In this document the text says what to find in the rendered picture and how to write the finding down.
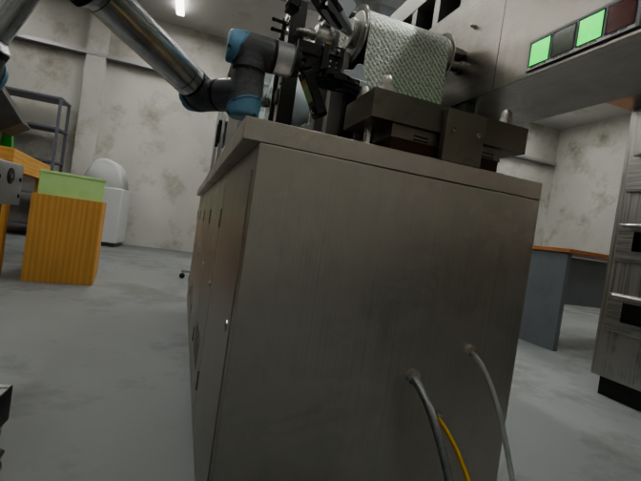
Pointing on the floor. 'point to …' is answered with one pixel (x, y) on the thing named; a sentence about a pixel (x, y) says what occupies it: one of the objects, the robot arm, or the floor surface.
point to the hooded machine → (116, 223)
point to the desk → (559, 290)
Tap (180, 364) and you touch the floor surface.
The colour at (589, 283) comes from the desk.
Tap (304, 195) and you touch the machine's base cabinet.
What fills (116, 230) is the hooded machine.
